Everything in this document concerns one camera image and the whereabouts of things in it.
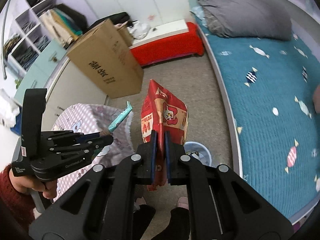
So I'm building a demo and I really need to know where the white open shelf unit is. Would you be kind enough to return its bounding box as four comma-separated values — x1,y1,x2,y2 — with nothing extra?
1,0,89,78

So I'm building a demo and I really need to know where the pink checkered round tablecloth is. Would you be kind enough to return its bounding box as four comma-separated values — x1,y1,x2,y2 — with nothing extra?
51,103,135,203

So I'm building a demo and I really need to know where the blue trash bin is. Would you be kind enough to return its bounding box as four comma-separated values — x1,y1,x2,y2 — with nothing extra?
184,141,212,166

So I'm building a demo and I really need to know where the large brown cardboard box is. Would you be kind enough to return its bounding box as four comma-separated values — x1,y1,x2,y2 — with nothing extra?
67,19,144,99

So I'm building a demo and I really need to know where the red snack bag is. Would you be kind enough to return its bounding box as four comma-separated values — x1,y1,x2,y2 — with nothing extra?
140,79,189,191

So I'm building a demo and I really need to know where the person left hand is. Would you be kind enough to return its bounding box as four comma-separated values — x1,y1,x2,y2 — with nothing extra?
9,170,57,199

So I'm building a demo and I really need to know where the red white storage bench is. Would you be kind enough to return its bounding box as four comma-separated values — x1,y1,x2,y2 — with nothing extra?
130,22,204,67

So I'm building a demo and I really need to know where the white plastic bag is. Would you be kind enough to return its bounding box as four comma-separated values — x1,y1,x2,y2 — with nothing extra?
127,21,151,40

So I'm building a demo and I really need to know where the grey folded duvet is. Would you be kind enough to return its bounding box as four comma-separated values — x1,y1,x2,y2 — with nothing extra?
197,0,292,41

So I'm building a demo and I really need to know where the pink slipper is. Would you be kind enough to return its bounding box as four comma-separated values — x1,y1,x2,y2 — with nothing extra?
177,196,189,210

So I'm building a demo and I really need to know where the teal wrapper packet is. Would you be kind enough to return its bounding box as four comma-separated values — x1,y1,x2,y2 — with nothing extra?
99,101,133,137

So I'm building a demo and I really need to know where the teal candy-print bed mattress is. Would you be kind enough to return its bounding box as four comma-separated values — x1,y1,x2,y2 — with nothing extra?
196,20,319,224

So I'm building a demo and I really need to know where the red sleeve left forearm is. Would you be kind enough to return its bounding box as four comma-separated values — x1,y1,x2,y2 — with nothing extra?
1,165,35,232

